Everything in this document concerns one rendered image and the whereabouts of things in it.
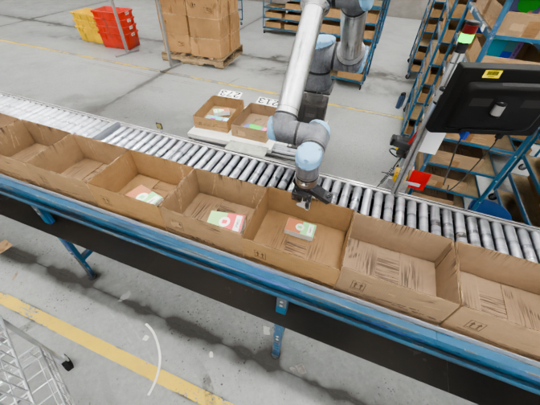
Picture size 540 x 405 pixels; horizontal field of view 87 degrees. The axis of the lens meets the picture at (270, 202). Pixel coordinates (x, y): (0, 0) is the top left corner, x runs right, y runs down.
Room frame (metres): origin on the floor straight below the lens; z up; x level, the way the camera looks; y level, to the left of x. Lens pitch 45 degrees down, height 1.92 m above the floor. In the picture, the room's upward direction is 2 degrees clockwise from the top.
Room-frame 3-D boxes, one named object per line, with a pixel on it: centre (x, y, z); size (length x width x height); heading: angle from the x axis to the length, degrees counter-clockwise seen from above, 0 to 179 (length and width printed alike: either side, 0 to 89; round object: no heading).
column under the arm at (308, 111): (1.83, -0.27, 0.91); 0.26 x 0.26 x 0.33; 74
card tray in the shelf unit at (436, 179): (1.80, -1.33, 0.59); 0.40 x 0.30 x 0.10; 159
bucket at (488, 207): (1.62, -1.80, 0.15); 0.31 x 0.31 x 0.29
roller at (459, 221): (0.93, -1.03, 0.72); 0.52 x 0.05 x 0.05; 161
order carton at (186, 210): (0.89, 0.24, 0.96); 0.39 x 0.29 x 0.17; 71
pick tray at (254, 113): (2.01, 0.12, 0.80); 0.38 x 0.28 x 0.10; 162
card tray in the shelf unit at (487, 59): (1.80, -1.33, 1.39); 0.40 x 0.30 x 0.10; 160
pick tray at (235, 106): (2.12, 0.43, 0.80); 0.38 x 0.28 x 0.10; 166
